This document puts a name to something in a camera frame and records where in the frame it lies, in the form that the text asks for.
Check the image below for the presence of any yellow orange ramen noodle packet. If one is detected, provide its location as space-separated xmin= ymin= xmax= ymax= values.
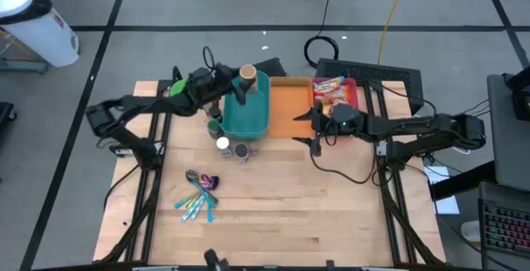
xmin=313 ymin=75 xmax=347 ymax=90
xmin=313 ymin=86 xmax=349 ymax=105

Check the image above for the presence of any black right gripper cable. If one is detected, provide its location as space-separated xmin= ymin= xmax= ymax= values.
xmin=309 ymin=146 xmax=378 ymax=186

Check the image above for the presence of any dark lid spice jar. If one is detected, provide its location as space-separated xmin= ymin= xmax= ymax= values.
xmin=208 ymin=104 xmax=224 ymax=123

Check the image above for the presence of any red yellow ramen noodle packet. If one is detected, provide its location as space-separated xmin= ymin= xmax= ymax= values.
xmin=319 ymin=101 xmax=339 ymax=118

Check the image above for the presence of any orange plastic bin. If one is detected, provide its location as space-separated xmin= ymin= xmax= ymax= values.
xmin=268 ymin=75 xmax=315 ymax=138

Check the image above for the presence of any bagel sesame seasoning jar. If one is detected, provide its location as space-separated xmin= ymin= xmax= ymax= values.
xmin=215 ymin=136 xmax=234 ymax=158

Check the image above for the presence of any white trash can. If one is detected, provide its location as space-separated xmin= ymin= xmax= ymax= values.
xmin=0 ymin=0 xmax=80 ymax=68

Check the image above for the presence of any green lid spice jar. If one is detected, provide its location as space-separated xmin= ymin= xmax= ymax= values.
xmin=206 ymin=119 xmax=223 ymax=140

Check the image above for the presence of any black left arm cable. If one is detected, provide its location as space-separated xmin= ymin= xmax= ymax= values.
xmin=102 ymin=162 xmax=142 ymax=212

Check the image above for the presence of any purple label spice bottle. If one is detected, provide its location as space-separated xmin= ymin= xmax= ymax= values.
xmin=234 ymin=143 xmax=251 ymax=165

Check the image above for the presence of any grey metal stand base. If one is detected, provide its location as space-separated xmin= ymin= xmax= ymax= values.
xmin=0 ymin=55 xmax=51 ymax=75

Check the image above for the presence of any yellow hanging cable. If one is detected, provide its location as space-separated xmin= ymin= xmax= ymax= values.
xmin=376 ymin=0 xmax=410 ymax=66

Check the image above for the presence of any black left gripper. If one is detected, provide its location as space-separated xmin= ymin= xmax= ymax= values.
xmin=185 ymin=64 xmax=252 ymax=107

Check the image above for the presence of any backlit black keyboard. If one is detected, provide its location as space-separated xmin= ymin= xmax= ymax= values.
xmin=478 ymin=198 xmax=530 ymax=260

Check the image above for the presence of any white paper sheet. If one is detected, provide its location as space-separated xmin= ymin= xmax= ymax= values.
xmin=434 ymin=195 xmax=461 ymax=215
xmin=424 ymin=165 xmax=445 ymax=186

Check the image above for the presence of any grey desk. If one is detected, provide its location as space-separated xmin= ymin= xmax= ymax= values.
xmin=486 ymin=74 xmax=530 ymax=193

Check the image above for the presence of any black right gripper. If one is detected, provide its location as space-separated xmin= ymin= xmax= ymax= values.
xmin=291 ymin=103 xmax=368 ymax=158

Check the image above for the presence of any pink plastic bin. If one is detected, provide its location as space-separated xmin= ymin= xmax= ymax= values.
xmin=311 ymin=76 xmax=360 ymax=138

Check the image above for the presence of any white computer mouse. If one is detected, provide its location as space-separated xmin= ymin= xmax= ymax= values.
xmin=460 ymin=220 xmax=482 ymax=243

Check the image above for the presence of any black desk device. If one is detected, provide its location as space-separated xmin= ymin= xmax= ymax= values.
xmin=502 ymin=65 xmax=530 ymax=122

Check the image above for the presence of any black metal rig frame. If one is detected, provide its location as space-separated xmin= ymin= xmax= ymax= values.
xmin=94 ymin=79 xmax=183 ymax=264
xmin=364 ymin=80 xmax=447 ymax=266

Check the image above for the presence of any black chair base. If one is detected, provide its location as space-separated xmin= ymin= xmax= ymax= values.
xmin=0 ymin=101 xmax=18 ymax=134

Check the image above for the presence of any green plastic bowl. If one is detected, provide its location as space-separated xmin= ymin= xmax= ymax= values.
xmin=169 ymin=79 xmax=190 ymax=98

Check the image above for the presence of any teal plastic bin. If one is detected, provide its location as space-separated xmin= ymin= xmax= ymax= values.
xmin=219 ymin=70 xmax=272 ymax=142

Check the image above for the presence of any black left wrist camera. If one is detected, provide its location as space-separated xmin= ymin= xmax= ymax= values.
xmin=188 ymin=67 xmax=217 ymax=96

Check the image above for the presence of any black hanging cable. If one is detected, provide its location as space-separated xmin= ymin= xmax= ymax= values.
xmin=303 ymin=0 xmax=341 ymax=69

